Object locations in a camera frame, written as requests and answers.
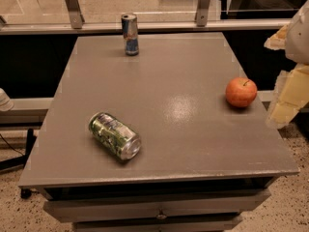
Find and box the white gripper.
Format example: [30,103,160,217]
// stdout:
[264,0,309,129]

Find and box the blue silver redbull can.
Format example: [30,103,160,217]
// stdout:
[121,14,139,56]

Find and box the green soda can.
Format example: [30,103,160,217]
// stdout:
[88,112,142,161]

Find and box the red apple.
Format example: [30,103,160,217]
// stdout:
[225,77,257,108]

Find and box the black stand base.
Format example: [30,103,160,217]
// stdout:
[0,129,37,199]

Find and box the white object at left edge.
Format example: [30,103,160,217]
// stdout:
[0,88,14,111]

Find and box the right metal railing post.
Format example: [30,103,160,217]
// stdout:
[195,0,211,27]

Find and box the metal railing post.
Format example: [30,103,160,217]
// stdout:
[65,0,85,29]
[195,0,211,27]

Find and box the left metal railing post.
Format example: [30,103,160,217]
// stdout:
[65,0,85,29]

